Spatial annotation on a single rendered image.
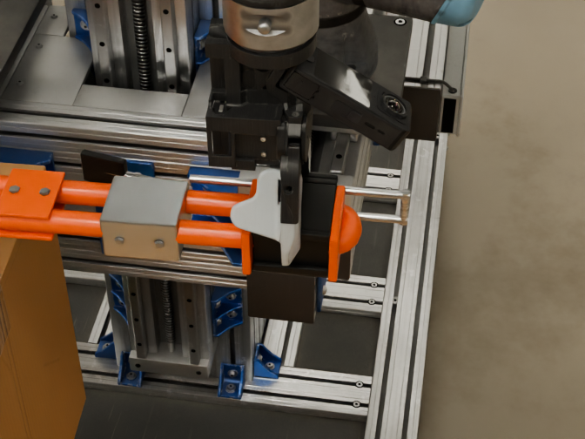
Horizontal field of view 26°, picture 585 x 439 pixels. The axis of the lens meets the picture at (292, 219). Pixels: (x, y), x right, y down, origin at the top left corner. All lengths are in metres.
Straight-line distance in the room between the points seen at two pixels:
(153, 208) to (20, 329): 0.30
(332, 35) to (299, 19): 0.55
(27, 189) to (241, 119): 0.24
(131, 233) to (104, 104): 0.59
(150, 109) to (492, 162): 1.53
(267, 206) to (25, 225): 0.23
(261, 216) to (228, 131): 0.08
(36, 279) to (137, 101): 0.38
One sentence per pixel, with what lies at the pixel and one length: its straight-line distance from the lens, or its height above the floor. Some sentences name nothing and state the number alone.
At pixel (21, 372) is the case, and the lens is 1.39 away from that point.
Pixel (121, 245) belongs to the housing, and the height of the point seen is 1.19.
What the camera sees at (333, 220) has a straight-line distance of 1.10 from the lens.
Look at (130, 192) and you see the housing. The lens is 1.15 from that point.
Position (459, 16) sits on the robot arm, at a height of 1.18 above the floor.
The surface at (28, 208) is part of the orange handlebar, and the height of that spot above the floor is 1.22.
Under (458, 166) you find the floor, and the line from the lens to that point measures 3.06.
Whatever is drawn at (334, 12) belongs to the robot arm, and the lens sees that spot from 1.50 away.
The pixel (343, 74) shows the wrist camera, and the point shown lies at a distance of 1.03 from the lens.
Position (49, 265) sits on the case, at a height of 0.96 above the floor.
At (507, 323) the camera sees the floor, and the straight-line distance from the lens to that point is 2.71.
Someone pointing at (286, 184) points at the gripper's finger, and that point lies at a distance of 1.03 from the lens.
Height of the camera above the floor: 1.98
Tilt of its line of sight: 43 degrees down
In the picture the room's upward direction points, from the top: straight up
